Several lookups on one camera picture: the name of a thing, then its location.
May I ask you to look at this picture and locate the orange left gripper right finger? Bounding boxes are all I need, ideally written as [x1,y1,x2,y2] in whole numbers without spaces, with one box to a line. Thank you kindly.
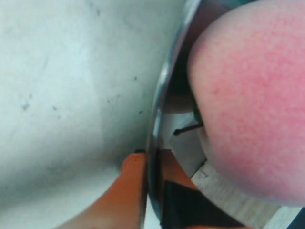
[157,149,247,229]

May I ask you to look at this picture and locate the round stainless steel plate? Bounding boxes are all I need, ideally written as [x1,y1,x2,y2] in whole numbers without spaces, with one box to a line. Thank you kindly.
[144,0,305,229]

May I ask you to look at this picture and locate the pink toy peach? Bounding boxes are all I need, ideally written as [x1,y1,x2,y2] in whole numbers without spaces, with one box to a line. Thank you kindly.
[188,0,305,207]

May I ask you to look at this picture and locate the light wooden block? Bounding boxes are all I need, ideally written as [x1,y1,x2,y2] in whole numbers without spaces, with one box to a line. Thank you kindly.
[192,161,301,229]

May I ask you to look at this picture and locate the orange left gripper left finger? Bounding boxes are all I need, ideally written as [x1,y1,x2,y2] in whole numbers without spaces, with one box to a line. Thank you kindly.
[58,151,147,229]

